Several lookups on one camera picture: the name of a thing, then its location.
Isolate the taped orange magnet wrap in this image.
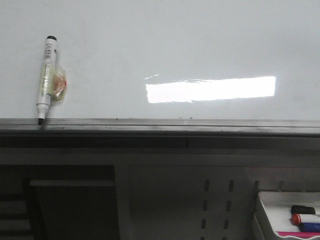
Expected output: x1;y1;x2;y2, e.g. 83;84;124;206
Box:
51;65;68;102

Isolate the white black whiteboard marker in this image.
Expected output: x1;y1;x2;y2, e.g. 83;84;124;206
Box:
36;35;57;125

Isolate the grey whiteboard ledge tray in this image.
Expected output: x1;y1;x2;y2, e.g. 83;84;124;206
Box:
0;118;320;150

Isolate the white marker tray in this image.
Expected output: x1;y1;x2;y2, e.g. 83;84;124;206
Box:
252;191;320;240

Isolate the black capped marker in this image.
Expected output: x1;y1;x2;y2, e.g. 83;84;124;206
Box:
290;205;316;215

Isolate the red capped marker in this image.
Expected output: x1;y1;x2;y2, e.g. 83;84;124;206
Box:
291;213;320;226

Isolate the blue capped marker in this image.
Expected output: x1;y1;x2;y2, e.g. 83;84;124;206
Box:
299;222;320;233

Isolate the pink white eraser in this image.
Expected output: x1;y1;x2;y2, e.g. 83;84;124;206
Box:
276;231;320;240

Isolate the dark chair frame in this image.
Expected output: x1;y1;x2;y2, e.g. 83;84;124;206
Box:
0;165;120;240

